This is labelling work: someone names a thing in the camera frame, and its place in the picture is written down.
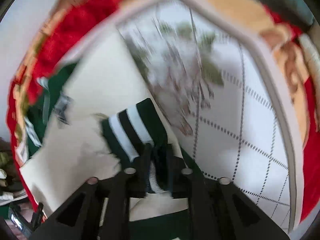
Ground red floral blanket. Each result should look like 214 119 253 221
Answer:
7 0 319 219

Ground white quilted mat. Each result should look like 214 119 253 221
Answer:
62 0 304 232

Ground green and cream varsity jacket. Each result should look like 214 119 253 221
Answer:
22 32 188 237

